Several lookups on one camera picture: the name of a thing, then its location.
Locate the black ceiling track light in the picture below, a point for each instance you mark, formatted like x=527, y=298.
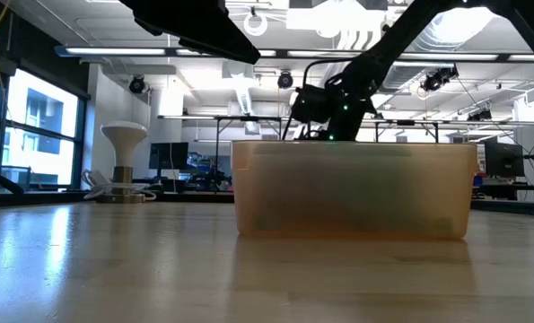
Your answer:
x=479, y=115

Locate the large glass window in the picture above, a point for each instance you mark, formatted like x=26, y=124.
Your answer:
x=42, y=134

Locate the black aluminium table frame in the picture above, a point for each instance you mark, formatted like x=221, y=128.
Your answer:
x=33, y=198

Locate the white mushroom-shaped lamp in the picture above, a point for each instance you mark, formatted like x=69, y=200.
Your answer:
x=124, y=139

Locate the black ceiling spotlight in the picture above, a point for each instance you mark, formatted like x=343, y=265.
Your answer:
x=285, y=79
x=137, y=84

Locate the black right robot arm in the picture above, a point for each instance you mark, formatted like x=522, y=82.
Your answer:
x=396, y=40

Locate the black computer monitor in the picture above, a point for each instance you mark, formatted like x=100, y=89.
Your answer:
x=168, y=155
x=503, y=159

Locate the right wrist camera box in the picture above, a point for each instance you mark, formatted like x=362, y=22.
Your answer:
x=313, y=105

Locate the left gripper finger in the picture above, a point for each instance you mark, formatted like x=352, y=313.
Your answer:
x=226, y=40

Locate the orange translucent plastic bin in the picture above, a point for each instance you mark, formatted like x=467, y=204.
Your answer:
x=361, y=193

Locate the black ceiling camera cluster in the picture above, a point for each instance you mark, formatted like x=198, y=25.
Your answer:
x=439, y=78

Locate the black overhead light bar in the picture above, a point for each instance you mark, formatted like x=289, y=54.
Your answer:
x=114, y=51

